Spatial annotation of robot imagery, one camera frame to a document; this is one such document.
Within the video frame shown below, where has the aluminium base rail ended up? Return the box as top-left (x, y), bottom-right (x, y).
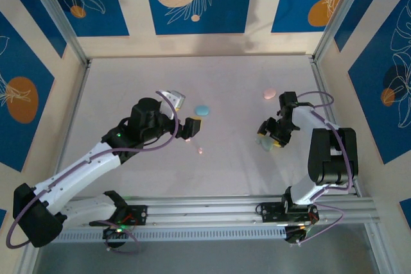
top-left (64, 194), bottom-right (377, 227)

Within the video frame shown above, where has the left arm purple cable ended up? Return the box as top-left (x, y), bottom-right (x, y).
top-left (5, 90), bottom-right (180, 255)

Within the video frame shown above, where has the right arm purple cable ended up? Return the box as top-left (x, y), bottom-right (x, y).
top-left (288, 90), bottom-right (354, 246)

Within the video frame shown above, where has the black base controller box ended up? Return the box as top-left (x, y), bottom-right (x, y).
top-left (102, 227), bottom-right (128, 249)
top-left (284, 225), bottom-right (309, 244)

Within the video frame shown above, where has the grey slotted cable duct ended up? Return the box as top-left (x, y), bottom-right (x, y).
top-left (57, 225), bottom-right (289, 243)

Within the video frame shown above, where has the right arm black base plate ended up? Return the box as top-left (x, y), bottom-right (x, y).
top-left (258, 201), bottom-right (319, 224)

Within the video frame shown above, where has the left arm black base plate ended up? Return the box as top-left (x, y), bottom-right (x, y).
top-left (121, 205), bottom-right (149, 227)

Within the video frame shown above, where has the aluminium frame post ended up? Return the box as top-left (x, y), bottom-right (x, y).
top-left (22, 0), bottom-right (92, 68)
top-left (311, 0), bottom-right (378, 63)

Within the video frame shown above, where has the aluminium table side rail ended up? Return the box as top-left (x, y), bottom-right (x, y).
top-left (308, 56), bottom-right (363, 197)
top-left (51, 60), bottom-right (92, 178)

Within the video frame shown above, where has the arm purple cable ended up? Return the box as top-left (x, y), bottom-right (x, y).
top-left (5, 90), bottom-right (180, 255)
top-left (288, 90), bottom-right (354, 246)

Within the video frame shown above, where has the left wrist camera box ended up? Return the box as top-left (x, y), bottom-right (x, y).
top-left (160, 89), bottom-right (187, 121)

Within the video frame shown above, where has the mint green earbud charging case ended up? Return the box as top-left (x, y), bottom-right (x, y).
top-left (255, 137), bottom-right (274, 153)

